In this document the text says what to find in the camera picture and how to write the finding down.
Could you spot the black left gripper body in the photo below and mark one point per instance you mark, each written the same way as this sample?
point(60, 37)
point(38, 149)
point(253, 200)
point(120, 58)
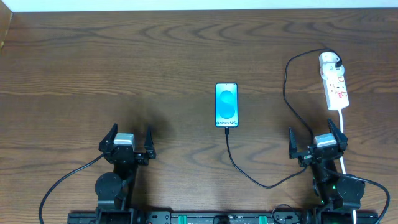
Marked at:
point(125, 156)

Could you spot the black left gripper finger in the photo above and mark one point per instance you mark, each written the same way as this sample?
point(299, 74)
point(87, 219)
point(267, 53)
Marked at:
point(109, 138)
point(148, 143)

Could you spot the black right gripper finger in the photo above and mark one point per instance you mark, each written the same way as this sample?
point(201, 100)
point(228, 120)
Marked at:
point(293, 151)
point(341, 139)

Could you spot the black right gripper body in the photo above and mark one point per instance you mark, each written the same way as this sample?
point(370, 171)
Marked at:
point(319, 154)

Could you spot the blue Galaxy smartphone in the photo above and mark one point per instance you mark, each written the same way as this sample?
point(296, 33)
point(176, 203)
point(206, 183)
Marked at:
point(226, 105)

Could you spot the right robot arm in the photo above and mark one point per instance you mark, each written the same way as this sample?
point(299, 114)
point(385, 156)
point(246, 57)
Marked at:
point(340, 194)

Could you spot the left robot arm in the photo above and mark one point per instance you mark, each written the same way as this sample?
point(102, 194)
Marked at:
point(114, 189)

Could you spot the white USB charger adapter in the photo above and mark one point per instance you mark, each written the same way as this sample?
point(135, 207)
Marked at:
point(330, 71)

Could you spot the white power strip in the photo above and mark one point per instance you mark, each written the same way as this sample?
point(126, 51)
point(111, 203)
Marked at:
point(335, 89)

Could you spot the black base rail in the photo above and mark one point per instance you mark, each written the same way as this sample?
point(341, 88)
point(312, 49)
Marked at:
point(164, 217)

